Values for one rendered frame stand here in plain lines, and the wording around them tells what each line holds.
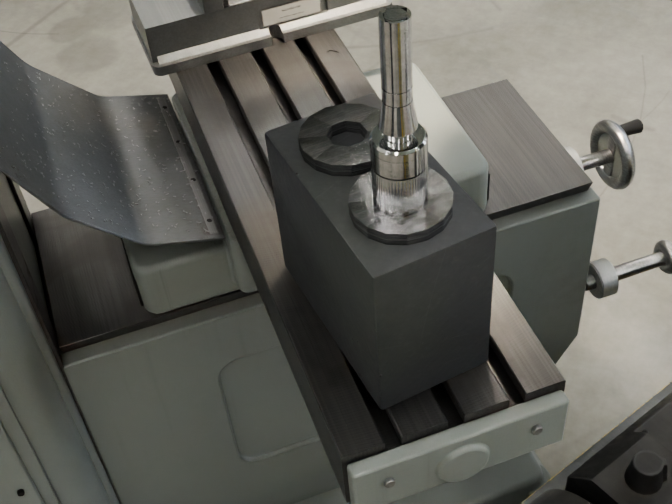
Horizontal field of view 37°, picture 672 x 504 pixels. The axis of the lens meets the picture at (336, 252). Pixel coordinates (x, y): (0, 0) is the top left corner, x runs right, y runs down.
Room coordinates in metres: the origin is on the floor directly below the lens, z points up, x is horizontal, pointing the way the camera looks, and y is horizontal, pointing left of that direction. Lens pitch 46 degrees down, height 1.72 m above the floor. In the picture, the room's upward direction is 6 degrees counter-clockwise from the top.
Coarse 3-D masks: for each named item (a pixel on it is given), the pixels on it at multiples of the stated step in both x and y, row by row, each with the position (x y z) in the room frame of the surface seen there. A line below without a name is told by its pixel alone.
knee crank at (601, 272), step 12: (660, 240) 1.10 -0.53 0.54; (660, 252) 1.08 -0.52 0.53; (600, 264) 1.05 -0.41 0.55; (624, 264) 1.06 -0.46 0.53; (636, 264) 1.06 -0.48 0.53; (648, 264) 1.06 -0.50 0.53; (660, 264) 1.06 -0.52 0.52; (588, 276) 1.04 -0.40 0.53; (600, 276) 1.03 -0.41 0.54; (612, 276) 1.03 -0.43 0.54; (624, 276) 1.04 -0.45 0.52; (588, 288) 1.03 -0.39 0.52; (600, 288) 1.02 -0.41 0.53; (612, 288) 1.02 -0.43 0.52
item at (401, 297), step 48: (288, 144) 0.72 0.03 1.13; (336, 144) 0.71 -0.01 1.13; (288, 192) 0.70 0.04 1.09; (336, 192) 0.65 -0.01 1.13; (432, 192) 0.62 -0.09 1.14; (288, 240) 0.72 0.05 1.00; (336, 240) 0.60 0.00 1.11; (384, 240) 0.58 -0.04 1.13; (432, 240) 0.58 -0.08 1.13; (480, 240) 0.58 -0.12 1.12; (336, 288) 0.61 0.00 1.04; (384, 288) 0.54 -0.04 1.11; (432, 288) 0.56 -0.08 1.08; (480, 288) 0.58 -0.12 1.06; (336, 336) 0.62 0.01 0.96; (384, 336) 0.54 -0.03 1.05; (432, 336) 0.56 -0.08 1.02; (480, 336) 0.58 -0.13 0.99; (384, 384) 0.54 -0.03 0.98; (432, 384) 0.56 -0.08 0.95
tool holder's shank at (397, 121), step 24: (384, 24) 0.61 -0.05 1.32; (408, 24) 0.61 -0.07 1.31; (384, 48) 0.61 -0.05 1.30; (408, 48) 0.61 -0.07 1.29; (384, 72) 0.61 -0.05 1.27; (408, 72) 0.61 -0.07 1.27; (384, 96) 0.61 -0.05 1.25; (408, 96) 0.61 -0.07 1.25; (384, 120) 0.61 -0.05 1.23; (408, 120) 0.61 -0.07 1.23
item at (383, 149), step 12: (372, 132) 0.62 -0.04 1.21; (420, 132) 0.62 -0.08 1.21; (372, 144) 0.61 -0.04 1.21; (384, 144) 0.61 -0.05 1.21; (396, 144) 0.61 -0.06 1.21; (408, 144) 0.60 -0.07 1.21; (420, 144) 0.60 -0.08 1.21; (384, 156) 0.60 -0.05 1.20; (396, 156) 0.60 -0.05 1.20; (408, 156) 0.60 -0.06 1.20
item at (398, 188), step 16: (416, 160) 0.60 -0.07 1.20; (384, 176) 0.60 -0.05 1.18; (400, 176) 0.59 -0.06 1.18; (416, 176) 0.60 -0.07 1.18; (384, 192) 0.60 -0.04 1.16; (400, 192) 0.60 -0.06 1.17; (416, 192) 0.60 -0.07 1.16; (384, 208) 0.60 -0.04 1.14; (400, 208) 0.60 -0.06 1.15; (416, 208) 0.60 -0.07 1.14
